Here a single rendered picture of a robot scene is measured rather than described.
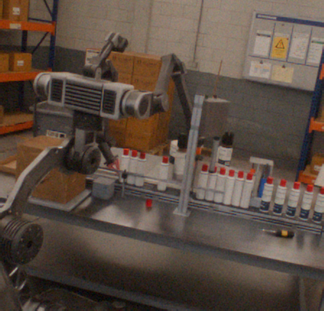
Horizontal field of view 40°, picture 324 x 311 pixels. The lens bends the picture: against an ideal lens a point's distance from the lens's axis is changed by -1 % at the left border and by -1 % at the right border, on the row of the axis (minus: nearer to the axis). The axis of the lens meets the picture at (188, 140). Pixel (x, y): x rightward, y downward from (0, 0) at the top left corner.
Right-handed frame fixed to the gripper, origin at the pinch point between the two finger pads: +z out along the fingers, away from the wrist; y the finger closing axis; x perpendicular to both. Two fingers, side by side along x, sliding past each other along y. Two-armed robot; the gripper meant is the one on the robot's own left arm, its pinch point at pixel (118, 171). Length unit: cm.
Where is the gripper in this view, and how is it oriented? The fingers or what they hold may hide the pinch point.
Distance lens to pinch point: 272.6
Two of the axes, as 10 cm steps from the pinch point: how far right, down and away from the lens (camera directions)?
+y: 1.8, -2.2, 9.6
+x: -8.5, 4.5, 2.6
